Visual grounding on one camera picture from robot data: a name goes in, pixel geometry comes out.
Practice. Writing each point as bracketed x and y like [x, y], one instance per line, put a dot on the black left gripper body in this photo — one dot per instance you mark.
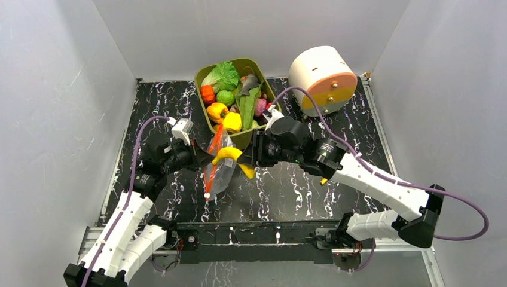
[182, 158]

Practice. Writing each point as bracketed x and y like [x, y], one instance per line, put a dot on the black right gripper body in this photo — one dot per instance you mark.
[256, 150]

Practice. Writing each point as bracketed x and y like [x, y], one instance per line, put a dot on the yellow banana pepper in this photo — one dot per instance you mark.
[234, 154]

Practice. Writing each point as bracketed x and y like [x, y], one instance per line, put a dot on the clear zip top bag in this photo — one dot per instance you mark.
[217, 177]

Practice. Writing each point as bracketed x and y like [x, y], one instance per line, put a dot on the green leafy vegetable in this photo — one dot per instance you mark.
[246, 106]

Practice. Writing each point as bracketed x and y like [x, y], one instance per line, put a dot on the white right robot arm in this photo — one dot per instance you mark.
[412, 215]

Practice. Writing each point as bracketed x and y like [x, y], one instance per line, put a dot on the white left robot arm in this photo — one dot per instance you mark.
[118, 254]

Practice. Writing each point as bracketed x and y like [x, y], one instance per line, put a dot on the olive green plastic bin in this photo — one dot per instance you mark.
[243, 67]

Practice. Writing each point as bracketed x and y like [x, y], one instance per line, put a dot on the orange yellow bell pepper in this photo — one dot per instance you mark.
[217, 112]

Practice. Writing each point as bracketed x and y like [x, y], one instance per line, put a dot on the green bumpy citrus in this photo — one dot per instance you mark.
[226, 98]

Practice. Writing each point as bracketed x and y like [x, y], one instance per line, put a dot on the orange mini pumpkin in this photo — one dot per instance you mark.
[207, 94]

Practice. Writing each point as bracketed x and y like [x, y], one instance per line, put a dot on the green lettuce head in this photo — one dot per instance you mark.
[223, 76]

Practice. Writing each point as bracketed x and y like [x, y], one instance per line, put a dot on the white cylindrical drawer box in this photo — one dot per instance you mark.
[323, 73]

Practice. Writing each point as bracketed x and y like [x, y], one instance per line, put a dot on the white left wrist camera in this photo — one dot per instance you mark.
[181, 129]

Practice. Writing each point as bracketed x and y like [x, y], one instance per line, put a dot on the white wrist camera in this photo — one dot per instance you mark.
[271, 114]
[181, 129]

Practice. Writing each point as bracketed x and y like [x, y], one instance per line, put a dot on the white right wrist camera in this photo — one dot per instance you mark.
[271, 114]

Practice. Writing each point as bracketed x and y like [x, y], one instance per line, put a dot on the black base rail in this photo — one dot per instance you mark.
[256, 241]

